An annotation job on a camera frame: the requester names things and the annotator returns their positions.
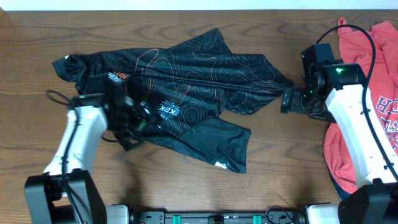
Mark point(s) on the black orange-patterned jersey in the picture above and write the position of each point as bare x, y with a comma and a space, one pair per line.
188, 85

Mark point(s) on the navy blue garment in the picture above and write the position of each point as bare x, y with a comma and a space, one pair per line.
342, 194

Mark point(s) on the red printed t-shirt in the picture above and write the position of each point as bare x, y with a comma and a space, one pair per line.
355, 48

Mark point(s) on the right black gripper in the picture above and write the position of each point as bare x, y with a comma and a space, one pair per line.
296, 106

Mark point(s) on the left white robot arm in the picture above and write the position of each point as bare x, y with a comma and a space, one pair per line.
65, 192

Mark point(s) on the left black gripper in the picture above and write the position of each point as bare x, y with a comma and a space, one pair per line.
139, 122

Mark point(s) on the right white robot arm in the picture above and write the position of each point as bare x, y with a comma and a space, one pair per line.
339, 92

